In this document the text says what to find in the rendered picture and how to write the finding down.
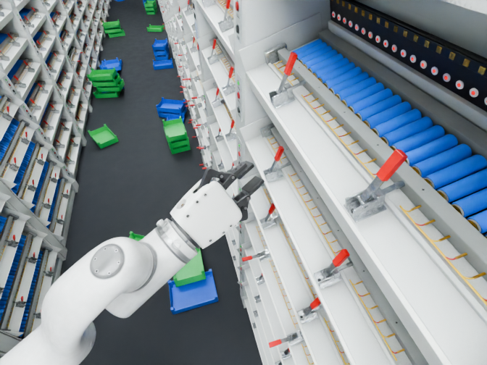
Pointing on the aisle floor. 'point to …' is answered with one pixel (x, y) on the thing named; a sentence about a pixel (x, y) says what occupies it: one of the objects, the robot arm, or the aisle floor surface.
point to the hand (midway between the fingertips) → (247, 177)
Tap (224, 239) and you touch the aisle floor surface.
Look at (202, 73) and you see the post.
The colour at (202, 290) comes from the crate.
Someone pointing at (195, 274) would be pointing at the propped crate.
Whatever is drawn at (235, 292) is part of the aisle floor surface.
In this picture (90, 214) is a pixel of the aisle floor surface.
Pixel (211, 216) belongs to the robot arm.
